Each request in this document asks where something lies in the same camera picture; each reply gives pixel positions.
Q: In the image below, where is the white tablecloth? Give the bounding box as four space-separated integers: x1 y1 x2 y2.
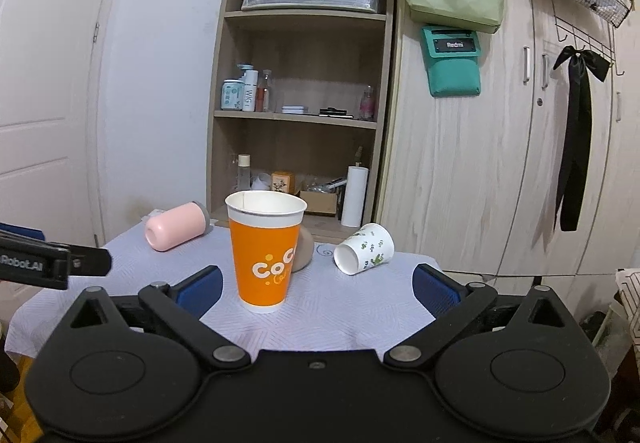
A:
5 218 443 359

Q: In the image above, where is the pink clear bottle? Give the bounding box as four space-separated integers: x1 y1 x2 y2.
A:
359 86 377 121

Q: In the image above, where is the small orange box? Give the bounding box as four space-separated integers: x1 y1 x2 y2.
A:
271 170 296 196

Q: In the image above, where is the paper towel roll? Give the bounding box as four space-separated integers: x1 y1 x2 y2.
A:
341 164 369 228

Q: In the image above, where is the wooden shelf unit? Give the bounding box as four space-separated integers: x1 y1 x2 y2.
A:
206 0 396 241

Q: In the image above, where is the clear bottle with cream cap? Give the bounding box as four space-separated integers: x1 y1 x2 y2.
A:
236 154 252 192

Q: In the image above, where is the white pump bottle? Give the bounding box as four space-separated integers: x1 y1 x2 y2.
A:
236 64 259 112

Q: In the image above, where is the cream patterned cushion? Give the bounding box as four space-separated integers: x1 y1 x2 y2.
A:
612 268 640 359

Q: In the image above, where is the white door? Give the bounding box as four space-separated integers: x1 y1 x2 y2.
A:
0 0 126 249

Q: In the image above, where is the pink cup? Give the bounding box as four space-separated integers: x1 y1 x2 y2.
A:
145 201 210 252

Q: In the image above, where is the black ribbon bow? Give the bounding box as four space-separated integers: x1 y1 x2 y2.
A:
552 44 612 232

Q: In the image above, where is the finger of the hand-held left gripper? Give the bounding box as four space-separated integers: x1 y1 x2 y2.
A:
0 222 47 242
67 247 112 277

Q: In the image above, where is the small cardboard box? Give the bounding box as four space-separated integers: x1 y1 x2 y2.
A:
299 190 338 216

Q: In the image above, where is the teal jar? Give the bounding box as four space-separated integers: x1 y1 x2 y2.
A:
221 80 246 112

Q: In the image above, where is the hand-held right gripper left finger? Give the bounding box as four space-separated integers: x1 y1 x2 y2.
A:
60 265 251 370

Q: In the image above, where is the brown cup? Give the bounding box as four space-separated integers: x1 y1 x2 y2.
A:
290 225 316 273

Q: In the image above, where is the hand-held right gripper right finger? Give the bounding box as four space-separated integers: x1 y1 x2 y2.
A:
384 264 583 369

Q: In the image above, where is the teal pouch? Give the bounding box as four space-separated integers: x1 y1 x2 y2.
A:
420 24 483 98

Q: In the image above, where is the white cup with green print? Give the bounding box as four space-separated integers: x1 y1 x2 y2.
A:
333 222 395 276

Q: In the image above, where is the orange paper cup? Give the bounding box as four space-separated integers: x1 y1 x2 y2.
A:
224 190 308 315

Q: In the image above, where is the orange clear bottle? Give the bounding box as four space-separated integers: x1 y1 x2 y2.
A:
256 69 274 113

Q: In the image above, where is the wire hook rack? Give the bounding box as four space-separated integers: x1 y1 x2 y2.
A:
550 0 626 74

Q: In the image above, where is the light wood wardrobe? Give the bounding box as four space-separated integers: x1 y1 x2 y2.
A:
375 0 640 280

